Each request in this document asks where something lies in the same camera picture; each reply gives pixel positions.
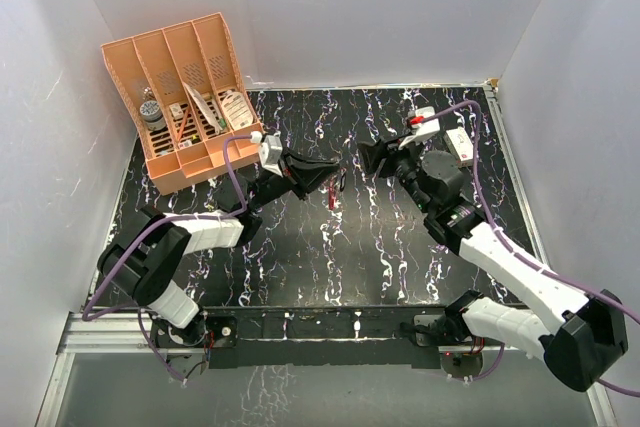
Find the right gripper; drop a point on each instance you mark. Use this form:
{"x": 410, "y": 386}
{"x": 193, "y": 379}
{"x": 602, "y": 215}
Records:
{"x": 375, "y": 153}

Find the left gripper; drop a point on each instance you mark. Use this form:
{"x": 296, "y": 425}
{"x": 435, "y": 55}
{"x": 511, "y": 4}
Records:
{"x": 301, "y": 175}

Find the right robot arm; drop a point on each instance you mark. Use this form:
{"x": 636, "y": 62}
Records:
{"x": 578, "y": 336}

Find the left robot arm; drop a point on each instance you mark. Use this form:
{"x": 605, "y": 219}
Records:
{"x": 142, "y": 259}

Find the small white cardboard box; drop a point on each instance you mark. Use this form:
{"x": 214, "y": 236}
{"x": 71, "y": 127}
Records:
{"x": 460, "y": 146}

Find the white blister pack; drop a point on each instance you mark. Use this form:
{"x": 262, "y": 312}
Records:
{"x": 236, "y": 110}

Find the white paper packet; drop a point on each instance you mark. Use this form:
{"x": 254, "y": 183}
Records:
{"x": 208, "y": 112}

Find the orange pencil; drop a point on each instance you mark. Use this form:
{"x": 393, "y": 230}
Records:
{"x": 183, "y": 124}

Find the small white card box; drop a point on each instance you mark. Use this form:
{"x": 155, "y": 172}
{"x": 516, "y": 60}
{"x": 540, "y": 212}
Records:
{"x": 176, "y": 111}

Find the orange plastic desk organizer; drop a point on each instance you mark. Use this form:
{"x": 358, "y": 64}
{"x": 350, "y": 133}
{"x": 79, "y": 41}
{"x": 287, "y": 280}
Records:
{"x": 153, "y": 66}

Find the round grey tin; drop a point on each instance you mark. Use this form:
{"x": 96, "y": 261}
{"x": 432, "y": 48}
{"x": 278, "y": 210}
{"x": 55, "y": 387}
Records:
{"x": 151, "y": 114}

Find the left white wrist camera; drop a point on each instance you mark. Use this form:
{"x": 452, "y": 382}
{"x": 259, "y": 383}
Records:
{"x": 270, "y": 151}

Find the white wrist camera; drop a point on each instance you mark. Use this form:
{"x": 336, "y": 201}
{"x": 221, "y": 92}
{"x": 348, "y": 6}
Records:
{"x": 423, "y": 125}
{"x": 270, "y": 151}

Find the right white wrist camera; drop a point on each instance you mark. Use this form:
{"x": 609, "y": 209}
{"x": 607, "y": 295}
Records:
{"x": 423, "y": 125}

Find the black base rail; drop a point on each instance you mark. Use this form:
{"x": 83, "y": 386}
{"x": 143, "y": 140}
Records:
{"x": 230, "y": 338}

